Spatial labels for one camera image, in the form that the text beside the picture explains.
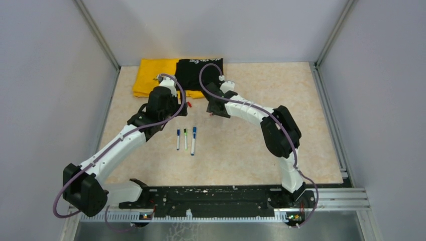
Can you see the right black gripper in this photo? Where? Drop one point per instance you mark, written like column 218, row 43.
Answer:
column 210, row 109

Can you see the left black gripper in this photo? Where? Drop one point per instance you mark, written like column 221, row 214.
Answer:
column 177, row 105

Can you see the white blue-ended marker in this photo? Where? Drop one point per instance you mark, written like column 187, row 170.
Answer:
column 178, row 140

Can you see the large white blue marker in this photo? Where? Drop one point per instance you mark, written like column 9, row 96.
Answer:
column 193, row 140

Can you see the white green-tipped pen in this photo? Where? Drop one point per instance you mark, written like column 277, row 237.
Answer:
column 185, row 138

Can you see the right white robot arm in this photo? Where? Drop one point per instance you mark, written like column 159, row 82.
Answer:
column 280, row 132

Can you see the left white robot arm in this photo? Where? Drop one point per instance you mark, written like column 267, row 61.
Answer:
column 84, row 185

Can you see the yellow folded shirt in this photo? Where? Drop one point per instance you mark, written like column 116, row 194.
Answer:
column 147, row 73

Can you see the black folded shirt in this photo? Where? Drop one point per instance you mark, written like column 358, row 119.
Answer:
column 187, row 73

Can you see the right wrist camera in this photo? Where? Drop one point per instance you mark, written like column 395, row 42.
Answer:
column 226, row 85

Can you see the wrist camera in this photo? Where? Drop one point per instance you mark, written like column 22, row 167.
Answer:
column 168, row 82
column 226, row 85

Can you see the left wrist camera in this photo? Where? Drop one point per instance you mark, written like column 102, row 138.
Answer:
column 168, row 82

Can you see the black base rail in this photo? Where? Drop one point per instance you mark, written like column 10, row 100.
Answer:
column 222, row 202

